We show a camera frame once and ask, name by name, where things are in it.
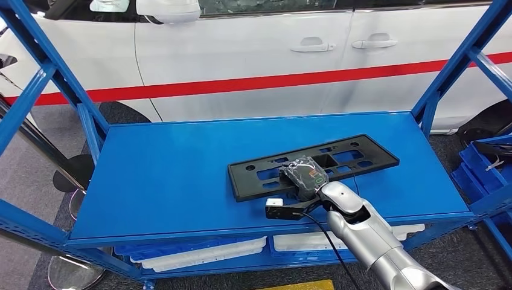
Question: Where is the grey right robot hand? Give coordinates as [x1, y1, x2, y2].
[280, 156, 331, 203]

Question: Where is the black plastic plate frame part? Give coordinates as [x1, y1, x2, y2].
[228, 134, 400, 203]

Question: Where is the blue metal shelf rack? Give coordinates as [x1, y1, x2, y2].
[0, 0, 512, 290]

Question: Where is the white plastic tray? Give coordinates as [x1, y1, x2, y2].
[273, 224, 426, 253]
[141, 248, 265, 273]
[130, 237, 267, 263]

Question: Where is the yellow floor tape square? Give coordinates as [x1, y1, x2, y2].
[259, 279, 335, 290]

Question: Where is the white car with red stripe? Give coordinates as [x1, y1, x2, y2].
[0, 0, 512, 135]

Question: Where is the blue rack with blue bins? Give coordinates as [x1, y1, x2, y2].
[450, 134, 512, 261]

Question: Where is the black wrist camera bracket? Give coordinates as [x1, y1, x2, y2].
[264, 198, 323, 221]

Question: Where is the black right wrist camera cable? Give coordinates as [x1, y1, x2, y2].
[298, 211, 354, 290]

